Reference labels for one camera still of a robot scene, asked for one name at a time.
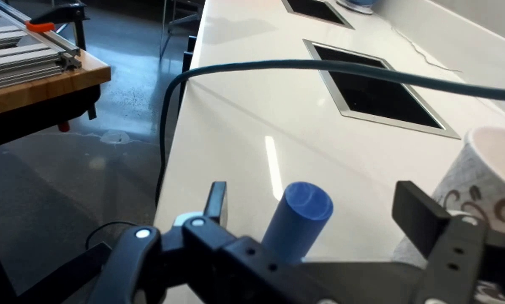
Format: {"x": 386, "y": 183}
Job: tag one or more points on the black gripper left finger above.
{"x": 218, "y": 259}

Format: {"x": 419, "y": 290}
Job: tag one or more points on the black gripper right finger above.
{"x": 451, "y": 248}

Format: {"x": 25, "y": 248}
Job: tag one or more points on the blue plastic cylinder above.
{"x": 299, "y": 222}

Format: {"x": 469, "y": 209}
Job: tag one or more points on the large black countertop cutout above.
{"x": 375, "y": 91}

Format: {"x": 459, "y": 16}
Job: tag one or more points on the wooden workbench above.
{"x": 15, "y": 104}

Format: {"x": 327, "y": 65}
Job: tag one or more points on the pale blue round object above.
{"x": 356, "y": 4}

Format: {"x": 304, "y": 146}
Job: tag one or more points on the aluminium extrusion rails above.
{"x": 15, "y": 60}

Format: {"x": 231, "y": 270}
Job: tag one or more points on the orange and black clamp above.
{"x": 59, "y": 18}

